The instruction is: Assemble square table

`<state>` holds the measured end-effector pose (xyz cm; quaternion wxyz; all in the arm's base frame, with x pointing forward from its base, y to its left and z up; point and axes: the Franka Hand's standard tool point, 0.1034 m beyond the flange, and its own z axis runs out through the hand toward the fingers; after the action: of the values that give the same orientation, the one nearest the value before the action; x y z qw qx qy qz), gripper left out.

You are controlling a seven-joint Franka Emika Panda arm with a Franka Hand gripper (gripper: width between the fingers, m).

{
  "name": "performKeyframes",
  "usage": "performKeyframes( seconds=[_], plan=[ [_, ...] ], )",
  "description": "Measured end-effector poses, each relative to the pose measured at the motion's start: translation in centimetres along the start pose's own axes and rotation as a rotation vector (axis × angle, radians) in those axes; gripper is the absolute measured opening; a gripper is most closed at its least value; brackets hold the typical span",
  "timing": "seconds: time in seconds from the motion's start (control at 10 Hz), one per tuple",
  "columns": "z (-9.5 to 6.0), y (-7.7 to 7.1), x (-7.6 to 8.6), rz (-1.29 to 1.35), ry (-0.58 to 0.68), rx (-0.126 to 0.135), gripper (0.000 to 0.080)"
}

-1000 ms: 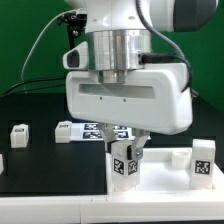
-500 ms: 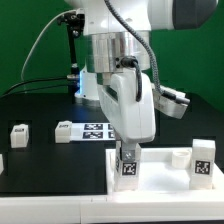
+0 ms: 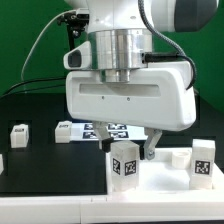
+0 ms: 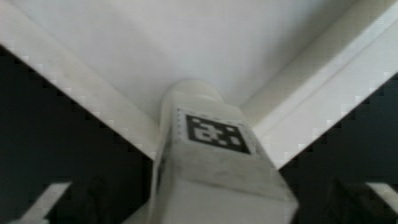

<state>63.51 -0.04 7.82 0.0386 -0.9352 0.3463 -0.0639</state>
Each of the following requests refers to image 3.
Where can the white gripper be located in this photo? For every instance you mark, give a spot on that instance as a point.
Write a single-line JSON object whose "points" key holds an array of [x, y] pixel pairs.
{"points": [[155, 97]]}

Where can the white square table top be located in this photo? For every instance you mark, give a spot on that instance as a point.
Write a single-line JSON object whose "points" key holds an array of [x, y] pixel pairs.
{"points": [[169, 171]]}

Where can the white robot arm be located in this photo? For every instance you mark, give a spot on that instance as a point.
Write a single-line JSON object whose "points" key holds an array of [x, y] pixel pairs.
{"points": [[116, 77]]}

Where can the white tag sheet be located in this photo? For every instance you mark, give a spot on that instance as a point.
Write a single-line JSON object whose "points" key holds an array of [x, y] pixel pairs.
{"points": [[85, 132]]}

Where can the white block at left edge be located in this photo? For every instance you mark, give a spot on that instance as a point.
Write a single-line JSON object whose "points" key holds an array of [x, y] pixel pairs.
{"points": [[1, 164]]}

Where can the white front fence rail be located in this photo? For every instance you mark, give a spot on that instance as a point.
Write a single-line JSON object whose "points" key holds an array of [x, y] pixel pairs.
{"points": [[193, 206]]}

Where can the white fence rail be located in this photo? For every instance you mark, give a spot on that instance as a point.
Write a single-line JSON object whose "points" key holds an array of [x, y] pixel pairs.
{"points": [[217, 179], [193, 206]]}

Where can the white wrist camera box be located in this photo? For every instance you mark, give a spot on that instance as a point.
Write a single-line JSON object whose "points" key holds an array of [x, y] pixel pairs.
{"points": [[79, 58]]}

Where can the white right fence rail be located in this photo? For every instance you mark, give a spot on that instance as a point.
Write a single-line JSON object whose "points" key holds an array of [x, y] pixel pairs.
{"points": [[217, 179]]}

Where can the black camera on stand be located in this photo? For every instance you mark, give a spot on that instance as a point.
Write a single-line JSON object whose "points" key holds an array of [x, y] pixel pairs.
{"points": [[73, 20]]}

